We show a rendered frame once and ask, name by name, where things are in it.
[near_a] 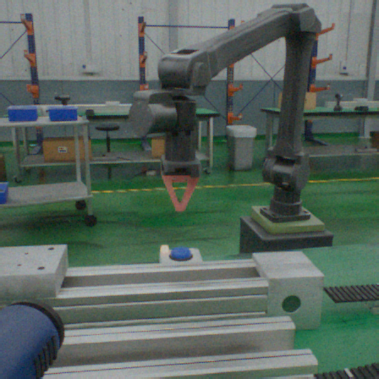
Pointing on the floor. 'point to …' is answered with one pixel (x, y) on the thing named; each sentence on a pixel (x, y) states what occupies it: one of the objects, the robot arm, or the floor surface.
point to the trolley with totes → (76, 189)
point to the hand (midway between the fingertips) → (180, 206)
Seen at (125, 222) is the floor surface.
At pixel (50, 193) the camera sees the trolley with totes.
